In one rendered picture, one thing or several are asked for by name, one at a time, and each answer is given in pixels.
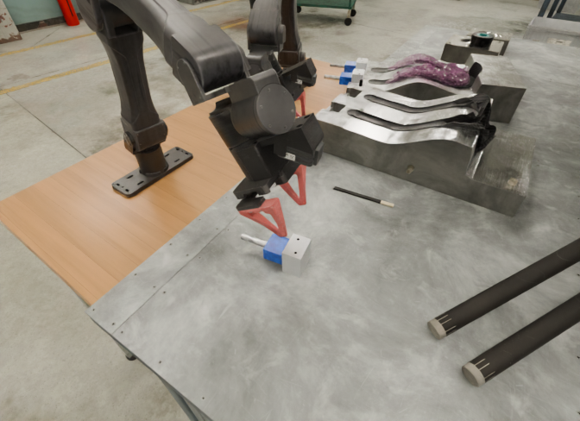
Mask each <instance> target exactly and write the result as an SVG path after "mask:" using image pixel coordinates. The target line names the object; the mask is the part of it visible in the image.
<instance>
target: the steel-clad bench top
mask: <svg viewBox="0 0 580 421"><path fill-rule="evenodd" d="M468 33H469V31H466V30H460V29H454V28H443V27H438V26H432V25H425V26H424V27H423V28H422V29H421V30H420V31H419V32H418V33H417V34H416V35H414V36H413V37H412V38H411V39H409V40H408V41H407V42H406V43H404V44H403V45H402V46H401V47H399V48H398V49H397V50H396V51H395V52H393V53H392V54H391V55H390V56H389V57H387V58H386V59H385V60H384V61H383V62H389V61H393V60H397V59H399V58H402V57H404V56H407V55H409V54H412V53H424V54H427V55H431V56H433V57H434V58H437V59H439V60H440V59H441V56H442V52H443V50H444V44H445V43H446V42H447V41H448V40H449V39H450V38H451V37H452V36H453V35H454V34H455V35H467V34H468ZM503 57H508V58H509V59H510V61H511V63H512V64H513V66H514V68H515V70H516V72H517V73H518V74H519V76H520V78H521V80H522V81H523V83H524V85H525V87H526V91H525V93H524V95H523V97H522V99H521V100H520V103H519V105H518V107H517V109H516V111H515V112H514V115H513V117H512V119H511V121H510V123H498V122H491V121H489V124H490V125H494V126H496V128H497V129H501V130H505V131H508V132H512V133H515V134H519V135H524V136H528V137H532V138H535V139H536V142H535V148H534V153H533V162H532V167H531V172H530V178H529V183H528V187H527V193H526V198H525V199H524V201H523V202H522V204H521V206H520V208H519V209H518V210H517V211H516V213H515V214H514V216H513V217H509V216H507V215H504V214H501V213H499V212H496V211H493V210H489V209H487V208H484V207H481V206H479V205H476V204H472V203H469V202H467V201H464V200H462V199H459V198H454V197H452V196H449V195H446V194H444V193H442V192H437V191H434V190H432V189H429V188H426V187H424V186H422V185H417V184H414V183H412V182H409V181H406V180H404V179H400V178H397V177H395V176H392V175H389V174H386V173H383V172H380V171H377V170H375V169H372V168H369V167H365V166H362V165H360V164H357V163H355V162H352V161H349V160H345V159H342V158H340V157H337V156H335V155H332V154H328V153H325V152H323V153H322V157H321V159H320V160H319V162H318V164H317V165H316V166H314V165H312V166H311V167H306V204H305V205H298V204H297V203H296V202H295V201H294V200H293V199H292V198H291V197H290V196H289V195H288V194H287V193H286V192H285V191H284V190H283V189H282V188H281V187H280V186H279V185H276V184H275V182H274V184H273V185H272V186H271V188H270V191H271V192H270V193H269V194H266V195H261V196H259V195H258V194H257V195H256V198H257V197H262V196H263V197H264V198H265V199H270V198H279V200H280V202H281V208H282V212H283V217H284V220H285V224H286V227H287V236H284V237H286V238H289V239H290V238H291V236H292V235H293V234H296V235H299V236H304V237H306V238H309V239H312V242H311V255H310V260H309V261H308V263H307V265H306V268H305V270H304V272H303V273H302V275H301V277H300V278H299V277H296V276H293V275H291V274H289V273H285V272H282V265H281V264H278V263H275V262H273V261H269V260H267V259H264V258H263V247H261V246H258V245H255V244H254V243H251V242H246V241H244V240H242V239H241V235H242V234H246V235H248V236H253V237H255V238H258V239H261V240H263V241H266V242H267V241H268V240H269V238H270V236H271V235H272V234H273V233H274V232H272V231H271V230H270V229H268V228H266V227H265V226H263V225H261V224H259V223H257V222H255V221H253V220H251V219H248V218H247V217H244V216H242V215H240V213H239V212H238V210H237V209H236V206H237V205H238V204H239V202H240V201H241V199H237V198H236V196H235V195H234V194H233V191H234V190H235V189H236V187H237V186H238V185H239V184H240V183H241V182H242V180H243V179H244V178H245V177H244V178H243V179H242V180H241V181H239V182H238V183H237V184H236V185H234V186H233V187H232V188H231V189H230V190H229V191H227V192H226V193H225V194H224V195H223V196H222V197H221V198H220V199H218V200H217V201H216V202H215V203H214V204H212V205H211V206H210V207H209V208H207V209H206V210H205V211H204V212H202V213H201V214H200V215H199V216H198V217H196V218H195V219H194V220H193V221H192V222H190V223H189V224H188V225H187V226H186V227H185V228H184V229H183V230H181V231H180V232H179V233H178V234H177V235H175V236H174V237H173V238H172V239H170V240H169V241H168V242H167V243H166V244H164V245H163V246H162V247H161V248H159V249H158V250H157V251H156V252H155V253H153V254H152V255H151V256H150V257H148V258H147V259H146V260H145V261H144V262H143V263H142V264H141V265H140V266H138V267H137V268H136V269H135V270H134V271H132V272H131V273H130V274H129V275H127V276H126V277H125V278H124V279H123V280H121V281H120V282H119V283H118V284H116V285H115V286H114V287H113V288H111V289H110V290H109V291H108V292H107V293H106V294H105V295H104V296H103V297H102V298H100V299H99V300H98V301H97V302H95V303H94V304H93V305H92V306H90V307H89V308H88V309H87V310H86V311H85V313H86V314H87V315H88V316H89V317H91V318H92V319H93V320H94V321H95V322H97V323H98V324H99V325H100V326H101V327H103V328H104V329H105V330H106V331H108V332H109V333H110V334H111V335H113V336H114V337H115V338H116V339H117V340H118V341H119V342H120V343H121V344H122V345H124V346H125V347H126V348H127V349H129V350H130V351H131V352H132V353H133V354H134V355H136V356H137V357H138V358H139V359H141V360H142V361H143V362H144V363H146V364H147V365H148V366H149V367H150V368H152V369H153V370H154V371H155V372H156V373H157V374H158V375H159V376H160V377H162V378H163V379H164V380H165V381H166V382H168V383H169V384H170V385H171V386H173V387H174V388H175V389H176V390H177V391H179V392H180V393H181V394H182V395H183V396H185V397H186V398H187V399H188V400H190V401H191V402H192V403H193V404H194V405H195V406H197V407H198V408H199V409H200V410H201V411H202V412H203V413H204V414H206V415H207V416H208V417H209V418H210V419H212V420H213V421H580V322H579V323H577V324H575V325H574V326H572V327H570V328H569V329H568V330H566V331H565V332H563V333H562V334H560V335H559V336H557V337H555V338H553V339H552V340H551V341H549V342H548V343H546V344H545V345H543V346H542V347H540V348H539V349H536V350H535V351H533V352H532V353H531V354H530V355H528V356H526V357H525V358H523V359H522V360H520V361H518V362H516V363H515V364H514V365H513V366H511V367H510V368H508V369H506V370H504V371H503V372H501V373H500V374H498V375H496V376H495V377H494V378H493V379H491V380H489V381H487V382H486V383H484V384H482V385H481V386H479V387H476V386H473V385H472V384H471V383H470V382H469V381H468V380H467V378H466V377H465V376H464V374H463V370H462V366H463V365H465V364H466V363H468V362H469V361H471V360H473V359H475V358H476V357H478V356H479V355H481V354H482V353H484V352H485V351H487V350H489V349H491V348H492V347H494V346H495V345H496V344H498V343H499V342H502V341H503V340H505V339H506V338H508V337H509V336H511V335H512V334H514V333H515V332H517V331H519V330H521V329H522V328H524V327H526V326H527V325H529V324H530V323H532V322H533V321H535V320H536V319H538V318H540V317H542V316H543V315H545V314H546V313H547V312H549V311H551V310H553V309H554V308H556V307H557V306H559V305H561V304H562V303H563V302H565V301H567V300H568V299H570V298H572V297H573V296H575V295H577V294H578V293H580V261H579V262H578V263H576V264H574V265H572V266H571V267H568V268H566V269H565V270H564V271H562V272H560V273H558V274H556V275H554V276H552V277H551V278H550V279H548V280H545V281H544V282H542V283H540V284H538V285H536V286H535V287H533V288H531V289H530V290H528V291H526V292H523V293H522V294H521V295H519V296H517V297H516V298H513V299H511V300H509V301H508V302H507V303H505V304H503V305H501V306H499V307H497V308H495V309H494V310H492V311H490V312H489V313H487V314H485V315H483V316H481V317H479V318H478V319H476V320H475V321H473V322H471V323H469V324H467V325H465V326H464V327H462V328H461V329H459V330H456V331H454V332H453V333H451V334H449V335H448V336H446V337H444V338H442V339H440V340H438V339H437V338H436V337H435V336H434V335H433V334H432V333H431V331H430V329H429V327H428V324H427V323H428V321H430V320H432V319H434V318H435V317H437V316H439V315H441V314H443V313H444V312H446V311H448V310H450V309H451V308H453V307H455V306H457V305H459V304H461V303H463V302H464V301H466V300H468V299H469V298H472V297H474V296H476V295H477V294H478V293H480V292H483V291H484V290H486V289H488V288H490V287H491V286H493V285H495V284H497V283H499V282H501V281H502V280H504V279H506V278H508V277H509V276H511V275H513V274H515V273H517V272H519V271H520V270H522V269H524V268H526V267H528V266H530V265H532V264H533V263H534V262H536V261H539V260H541V259H542V258H544V257H546V256H547V255H549V254H551V253H553V252H555V251H557V250H559V249H560V248H562V247H564V246H566V245H567V244H569V243H571V242H574V241H575V240H576V239H578V238H580V47H568V46H563V45H557V44H551V43H545V42H539V41H529V40H523V39H517V38H512V37H511V40H510V42H509V43H508V46H507V49H506V51H505V53H504V54H503ZM335 186H337V187H340V188H343V189H346V190H349V191H352V192H357V193H360V194H362V195H366V196H369V197H372V198H377V199H380V200H382V201H386V202H389V203H391V204H394V207H393V208H392V207H389V206H386V205H384V204H378V203H376V202H373V201H370V200H367V199H364V198H359V197H357V196H353V195H350V194H348V193H345V192H340V191H337V190H334V187H335Z"/></svg>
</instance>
